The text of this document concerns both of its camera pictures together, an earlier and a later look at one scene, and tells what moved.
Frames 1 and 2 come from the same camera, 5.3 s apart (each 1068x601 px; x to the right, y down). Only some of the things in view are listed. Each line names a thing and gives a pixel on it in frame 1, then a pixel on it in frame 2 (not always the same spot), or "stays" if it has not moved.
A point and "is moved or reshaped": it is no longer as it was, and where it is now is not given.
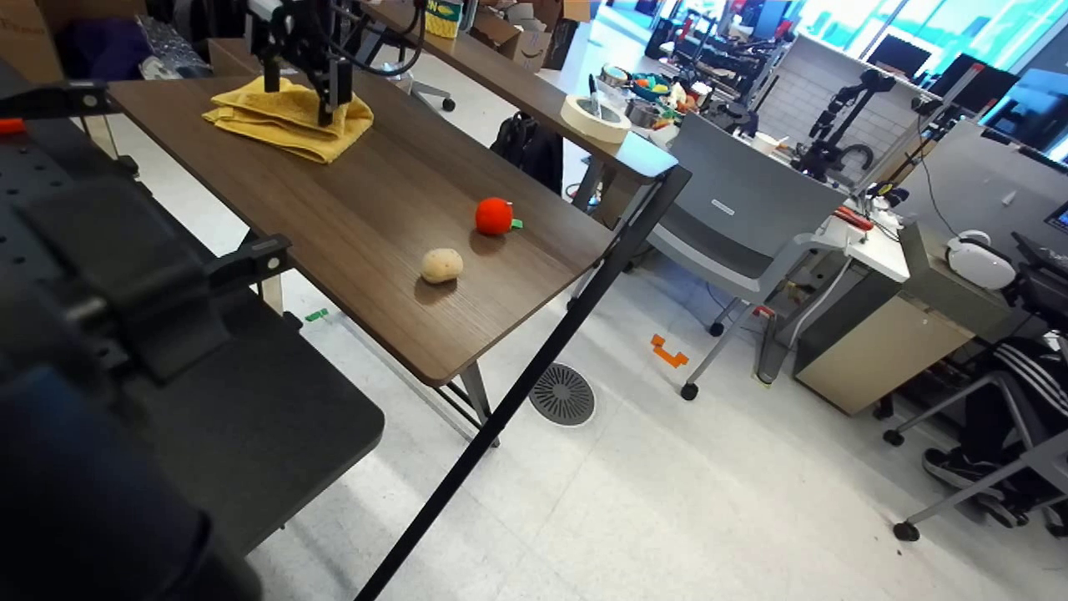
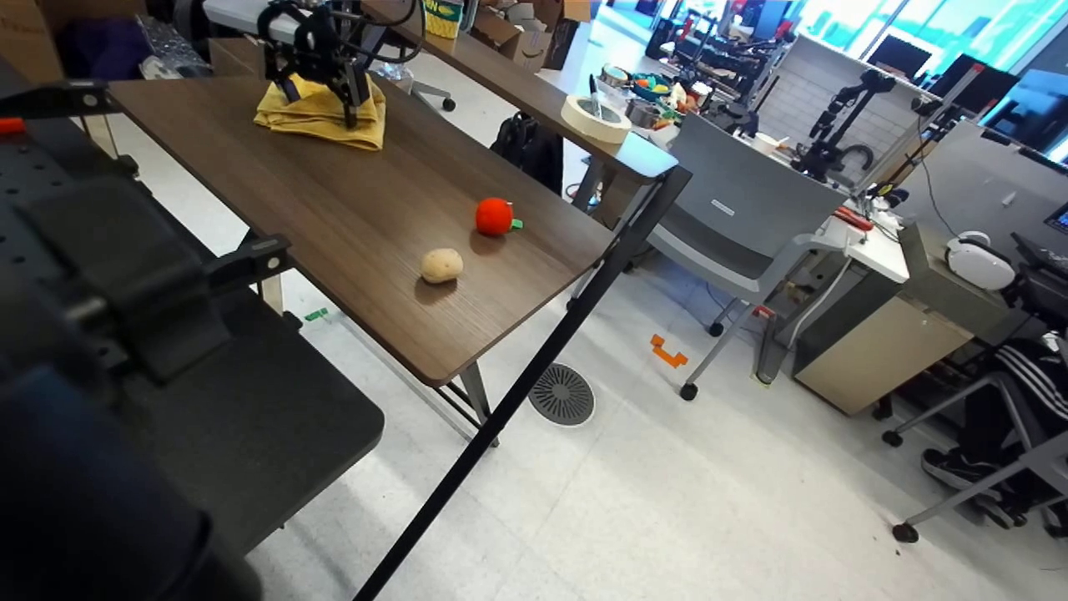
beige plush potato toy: x=440 y=265 stays
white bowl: x=595 y=122 stays
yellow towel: x=287 y=119 is moved or reshaped
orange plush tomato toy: x=495 y=219 stays
